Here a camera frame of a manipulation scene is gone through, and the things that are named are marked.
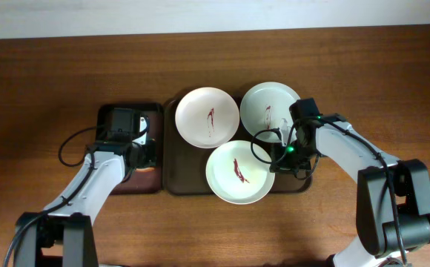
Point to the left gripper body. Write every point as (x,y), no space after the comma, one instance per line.
(147,153)

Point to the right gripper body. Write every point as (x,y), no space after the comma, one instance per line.
(294,157)

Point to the green and orange sponge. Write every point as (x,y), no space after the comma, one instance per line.
(146,169)

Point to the white plate front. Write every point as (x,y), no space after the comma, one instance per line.
(238,172)

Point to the white plate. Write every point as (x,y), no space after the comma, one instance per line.
(264,105)
(207,117)
(238,172)

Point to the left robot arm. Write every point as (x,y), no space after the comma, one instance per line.
(62,233)

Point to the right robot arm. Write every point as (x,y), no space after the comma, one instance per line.
(393,195)

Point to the black small sponge tray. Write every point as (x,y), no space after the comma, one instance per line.
(119,126)

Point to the large brown serving tray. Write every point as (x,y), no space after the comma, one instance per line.
(183,166)

